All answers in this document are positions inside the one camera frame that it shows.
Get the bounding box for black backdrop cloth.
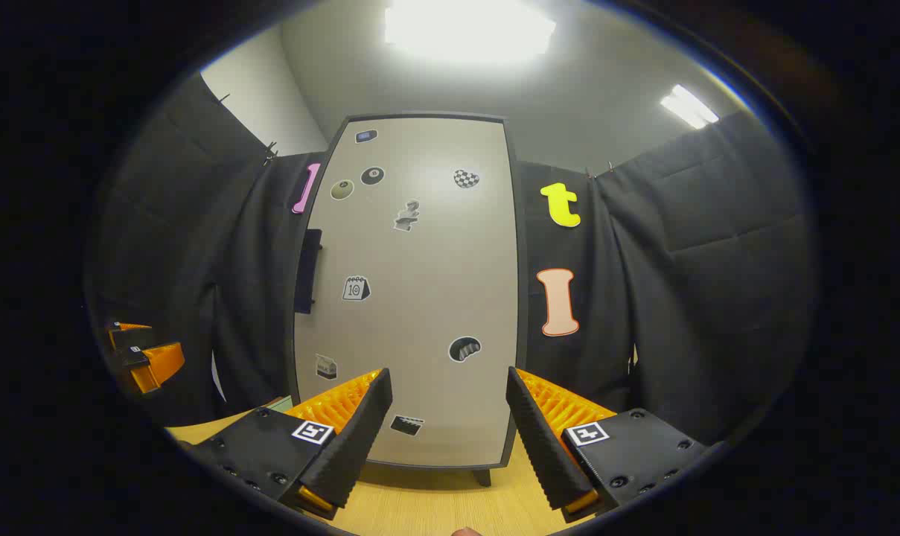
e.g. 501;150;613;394
85;74;815;447

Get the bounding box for large ceiling light panel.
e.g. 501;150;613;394
384;0;556;64

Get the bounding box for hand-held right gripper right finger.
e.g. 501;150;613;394
505;366;709;525

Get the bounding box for beige cabinet door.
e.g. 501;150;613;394
295;115;521;470

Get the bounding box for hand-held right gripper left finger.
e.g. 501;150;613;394
185;367;395;522

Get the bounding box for small ceiling light strip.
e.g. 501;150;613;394
660;83;720;130

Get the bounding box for black door handle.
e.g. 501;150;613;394
295;229;322;315

